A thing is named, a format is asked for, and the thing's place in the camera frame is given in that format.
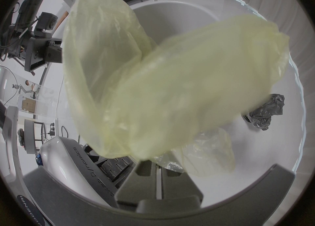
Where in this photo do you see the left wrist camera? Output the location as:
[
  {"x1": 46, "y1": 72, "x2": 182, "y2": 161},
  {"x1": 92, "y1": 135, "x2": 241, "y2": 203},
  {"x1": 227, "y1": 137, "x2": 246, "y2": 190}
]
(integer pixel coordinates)
[{"x1": 34, "y1": 11, "x2": 59, "y2": 38}]

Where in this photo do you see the white trash bin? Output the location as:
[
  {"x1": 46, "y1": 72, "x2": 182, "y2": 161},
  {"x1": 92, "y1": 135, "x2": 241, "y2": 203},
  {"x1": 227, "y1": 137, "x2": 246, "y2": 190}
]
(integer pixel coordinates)
[{"x1": 132, "y1": 0, "x2": 223, "y2": 48}]

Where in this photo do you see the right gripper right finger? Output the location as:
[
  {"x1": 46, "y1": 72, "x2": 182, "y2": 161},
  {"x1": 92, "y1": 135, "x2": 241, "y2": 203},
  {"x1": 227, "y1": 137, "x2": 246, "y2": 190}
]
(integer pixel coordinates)
[{"x1": 161, "y1": 167, "x2": 205, "y2": 204}]

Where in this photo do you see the yellow plastic bag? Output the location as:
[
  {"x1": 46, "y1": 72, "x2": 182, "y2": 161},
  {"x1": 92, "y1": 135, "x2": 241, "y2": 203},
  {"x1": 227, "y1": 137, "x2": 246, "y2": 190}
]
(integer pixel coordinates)
[{"x1": 62, "y1": 0, "x2": 290, "y2": 178}]

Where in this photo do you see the black plastic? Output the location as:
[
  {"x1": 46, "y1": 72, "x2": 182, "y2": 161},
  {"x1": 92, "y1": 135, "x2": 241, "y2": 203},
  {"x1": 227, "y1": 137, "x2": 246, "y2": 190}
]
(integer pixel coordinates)
[{"x1": 242, "y1": 94, "x2": 285, "y2": 131}]

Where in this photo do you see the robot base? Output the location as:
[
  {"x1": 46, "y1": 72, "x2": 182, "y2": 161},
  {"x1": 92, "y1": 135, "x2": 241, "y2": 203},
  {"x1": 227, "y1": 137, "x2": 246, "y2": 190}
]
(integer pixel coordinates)
[{"x1": 37, "y1": 135, "x2": 138, "y2": 208}]

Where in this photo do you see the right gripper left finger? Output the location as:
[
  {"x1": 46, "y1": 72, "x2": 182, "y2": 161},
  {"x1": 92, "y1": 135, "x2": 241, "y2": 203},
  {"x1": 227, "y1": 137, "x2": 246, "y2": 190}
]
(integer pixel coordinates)
[{"x1": 115, "y1": 160, "x2": 158, "y2": 208}]

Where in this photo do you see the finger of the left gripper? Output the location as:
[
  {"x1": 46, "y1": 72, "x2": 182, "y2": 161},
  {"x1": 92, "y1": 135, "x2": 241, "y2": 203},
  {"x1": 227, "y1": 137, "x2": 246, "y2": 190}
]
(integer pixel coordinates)
[{"x1": 46, "y1": 45, "x2": 64, "y2": 64}]

